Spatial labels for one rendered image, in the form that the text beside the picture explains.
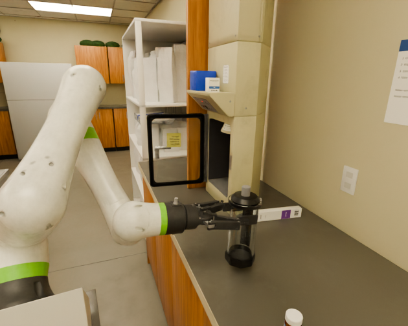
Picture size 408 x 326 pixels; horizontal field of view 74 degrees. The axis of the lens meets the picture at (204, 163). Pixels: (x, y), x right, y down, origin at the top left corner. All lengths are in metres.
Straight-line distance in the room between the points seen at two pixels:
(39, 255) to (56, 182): 0.20
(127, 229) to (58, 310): 0.22
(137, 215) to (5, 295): 0.31
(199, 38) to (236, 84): 0.43
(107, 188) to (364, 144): 0.98
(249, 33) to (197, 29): 0.38
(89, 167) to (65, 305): 0.42
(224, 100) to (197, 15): 0.53
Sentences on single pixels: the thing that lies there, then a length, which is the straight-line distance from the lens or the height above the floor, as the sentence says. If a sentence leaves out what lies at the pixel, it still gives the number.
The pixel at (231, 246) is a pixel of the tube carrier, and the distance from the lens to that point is 0.93.
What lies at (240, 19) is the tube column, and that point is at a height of 1.79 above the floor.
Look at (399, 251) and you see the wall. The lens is 1.25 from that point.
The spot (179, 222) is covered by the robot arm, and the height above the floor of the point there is 1.18.
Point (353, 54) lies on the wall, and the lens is 1.30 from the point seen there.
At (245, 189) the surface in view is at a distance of 0.85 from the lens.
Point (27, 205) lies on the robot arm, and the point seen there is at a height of 1.33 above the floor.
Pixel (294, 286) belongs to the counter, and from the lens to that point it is 0.98.
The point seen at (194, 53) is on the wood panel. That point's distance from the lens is 1.49.
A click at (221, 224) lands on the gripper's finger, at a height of 1.17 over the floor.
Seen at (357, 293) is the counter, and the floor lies 0.94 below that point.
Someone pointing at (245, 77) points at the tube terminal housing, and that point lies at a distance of 1.19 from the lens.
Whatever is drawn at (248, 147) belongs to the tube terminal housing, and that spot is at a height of 1.27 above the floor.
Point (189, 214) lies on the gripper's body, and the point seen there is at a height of 1.19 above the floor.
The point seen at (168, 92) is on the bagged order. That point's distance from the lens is 2.39.
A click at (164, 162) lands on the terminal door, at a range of 1.47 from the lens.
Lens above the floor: 1.57
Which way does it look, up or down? 17 degrees down
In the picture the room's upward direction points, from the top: 1 degrees clockwise
